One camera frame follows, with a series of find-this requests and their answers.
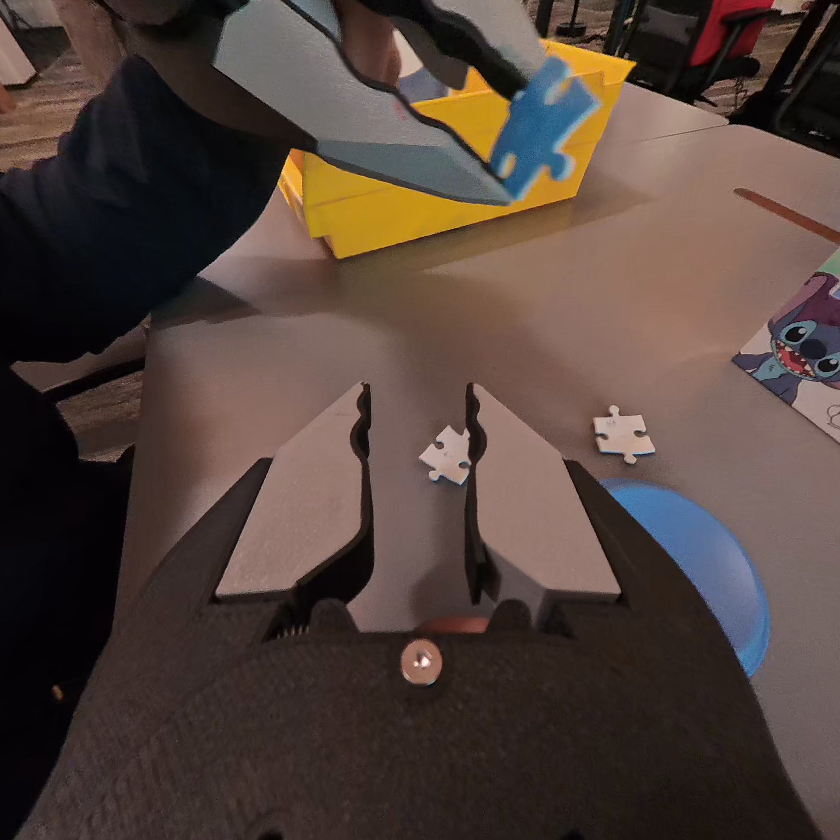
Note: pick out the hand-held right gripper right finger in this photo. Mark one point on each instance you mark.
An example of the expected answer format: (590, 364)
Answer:
(538, 525)

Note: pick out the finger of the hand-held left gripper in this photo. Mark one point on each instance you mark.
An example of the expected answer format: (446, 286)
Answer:
(315, 92)
(485, 33)

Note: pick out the blue round puzzle stand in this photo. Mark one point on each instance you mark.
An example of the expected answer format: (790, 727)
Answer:
(695, 558)

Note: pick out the tall puzzle box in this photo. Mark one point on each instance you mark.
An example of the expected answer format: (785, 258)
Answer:
(804, 354)

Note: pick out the white sheet with blue shape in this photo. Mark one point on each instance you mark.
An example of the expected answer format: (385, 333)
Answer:
(426, 79)

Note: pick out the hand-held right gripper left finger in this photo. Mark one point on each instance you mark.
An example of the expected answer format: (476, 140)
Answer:
(295, 518)

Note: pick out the red and black office chair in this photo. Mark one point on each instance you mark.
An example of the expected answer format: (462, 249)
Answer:
(702, 39)

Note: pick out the person's left forearm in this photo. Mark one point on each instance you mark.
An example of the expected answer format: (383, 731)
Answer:
(131, 197)

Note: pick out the brown strip on table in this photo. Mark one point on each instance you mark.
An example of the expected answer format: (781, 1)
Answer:
(787, 213)

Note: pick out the person's left hand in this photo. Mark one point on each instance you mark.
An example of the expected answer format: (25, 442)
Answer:
(371, 52)

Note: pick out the blue puzzle piece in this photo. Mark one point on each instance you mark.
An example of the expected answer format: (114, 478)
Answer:
(541, 128)

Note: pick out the yellow plastic bin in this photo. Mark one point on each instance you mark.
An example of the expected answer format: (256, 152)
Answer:
(407, 210)

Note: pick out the white puzzle piece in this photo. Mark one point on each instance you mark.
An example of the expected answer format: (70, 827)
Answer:
(623, 434)
(447, 456)

